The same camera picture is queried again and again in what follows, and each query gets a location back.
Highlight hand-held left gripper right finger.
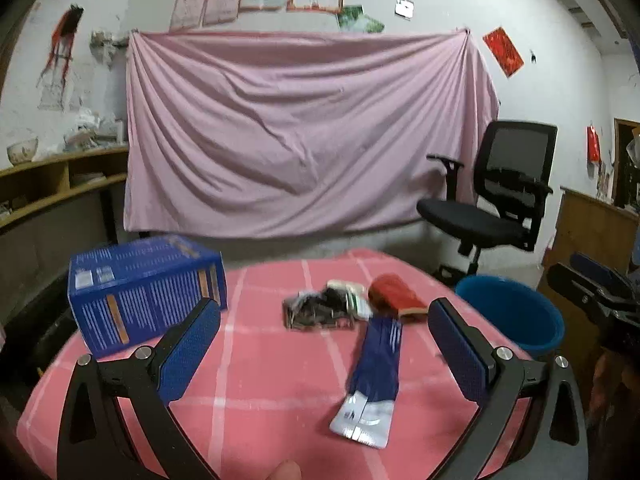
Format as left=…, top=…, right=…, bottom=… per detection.
left=427, top=297, right=588, bottom=480

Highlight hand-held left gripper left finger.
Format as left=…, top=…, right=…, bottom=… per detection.
left=56, top=297, right=223, bottom=480

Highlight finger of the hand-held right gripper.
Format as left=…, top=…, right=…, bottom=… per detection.
left=546, top=261, right=640, bottom=321
left=570, top=251, right=635, bottom=288

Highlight blue plastic bucket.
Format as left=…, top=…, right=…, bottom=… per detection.
left=454, top=275, right=566, bottom=358

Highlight red snack packet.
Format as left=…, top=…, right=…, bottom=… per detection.
left=367, top=272, right=431, bottom=323

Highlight white green cardboard box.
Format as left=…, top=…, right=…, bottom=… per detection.
left=325, top=280, right=373, bottom=322

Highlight person's left hand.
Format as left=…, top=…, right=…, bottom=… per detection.
left=262, top=460, right=303, bottom=480

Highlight wooden cabinet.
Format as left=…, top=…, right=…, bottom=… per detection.
left=542, top=187, right=640, bottom=286

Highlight large blue cardboard box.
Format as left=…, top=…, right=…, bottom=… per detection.
left=67, top=234, right=228, bottom=360

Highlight blue white pouch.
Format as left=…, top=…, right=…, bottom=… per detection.
left=329, top=315, right=405, bottom=450

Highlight pink checked tablecloth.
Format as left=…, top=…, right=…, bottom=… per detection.
left=16, top=247, right=538, bottom=480

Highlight dark wooden cupboard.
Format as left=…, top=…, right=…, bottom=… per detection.
left=614, top=117, right=640, bottom=211

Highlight crumpled dark wrapper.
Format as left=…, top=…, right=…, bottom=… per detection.
left=282, top=290, right=357, bottom=332

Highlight black office chair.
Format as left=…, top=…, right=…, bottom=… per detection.
left=416, top=120, right=558, bottom=286

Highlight wooden shelf unit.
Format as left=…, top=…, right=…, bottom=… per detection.
left=0, top=145, right=130, bottom=233

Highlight pile of papers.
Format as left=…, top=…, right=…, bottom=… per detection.
left=62, top=110, right=128, bottom=152

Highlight red paper square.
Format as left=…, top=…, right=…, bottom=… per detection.
left=482, top=26, right=525, bottom=78

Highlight pink hanging bed sheet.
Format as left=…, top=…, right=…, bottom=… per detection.
left=122, top=27, right=501, bottom=238

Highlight patterned ceramic bowl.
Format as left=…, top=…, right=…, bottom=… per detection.
left=6, top=137, right=40, bottom=166

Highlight red hanging tassel ornament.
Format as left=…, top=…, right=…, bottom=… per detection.
left=47, top=4, right=83, bottom=78

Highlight pink certificate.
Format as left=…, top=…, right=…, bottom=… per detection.
left=202, top=0, right=243, bottom=26
left=170, top=0, right=208, bottom=31

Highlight green landscape photo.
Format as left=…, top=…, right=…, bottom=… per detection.
left=337, top=5, right=386, bottom=33

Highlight faded wall papers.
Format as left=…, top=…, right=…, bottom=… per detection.
left=37, top=55, right=76, bottom=111

